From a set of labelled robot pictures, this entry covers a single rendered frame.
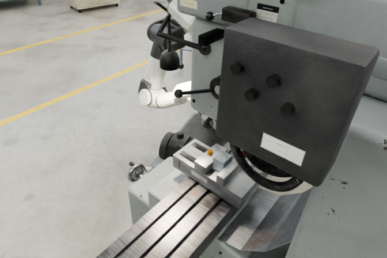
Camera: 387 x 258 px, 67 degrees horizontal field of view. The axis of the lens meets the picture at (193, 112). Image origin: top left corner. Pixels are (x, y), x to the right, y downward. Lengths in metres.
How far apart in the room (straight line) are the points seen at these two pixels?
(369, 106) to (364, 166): 0.12
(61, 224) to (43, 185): 0.45
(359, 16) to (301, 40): 0.24
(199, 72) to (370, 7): 0.47
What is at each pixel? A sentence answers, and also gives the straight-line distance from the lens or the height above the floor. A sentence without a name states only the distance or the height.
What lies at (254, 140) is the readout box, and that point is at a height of 1.55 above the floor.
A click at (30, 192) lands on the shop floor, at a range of 2.72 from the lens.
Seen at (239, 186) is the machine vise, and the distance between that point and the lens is 1.17.
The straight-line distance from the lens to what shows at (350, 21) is 0.66.
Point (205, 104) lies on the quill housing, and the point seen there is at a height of 1.37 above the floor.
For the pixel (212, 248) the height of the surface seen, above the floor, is 0.79.
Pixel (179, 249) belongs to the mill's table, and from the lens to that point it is 1.08.
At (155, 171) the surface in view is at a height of 0.73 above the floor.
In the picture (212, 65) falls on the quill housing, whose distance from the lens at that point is 0.85.
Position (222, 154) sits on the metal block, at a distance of 1.19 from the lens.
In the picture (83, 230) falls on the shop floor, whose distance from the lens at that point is 2.35.
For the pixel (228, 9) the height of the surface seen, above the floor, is 1.68.
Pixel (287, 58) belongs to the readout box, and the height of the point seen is 1.71.
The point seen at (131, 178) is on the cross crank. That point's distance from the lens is 1.71.
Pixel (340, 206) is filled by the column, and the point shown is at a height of 1.37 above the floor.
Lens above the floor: 1.86
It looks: 34 degrees down
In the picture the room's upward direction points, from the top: 2 degrees clockwise
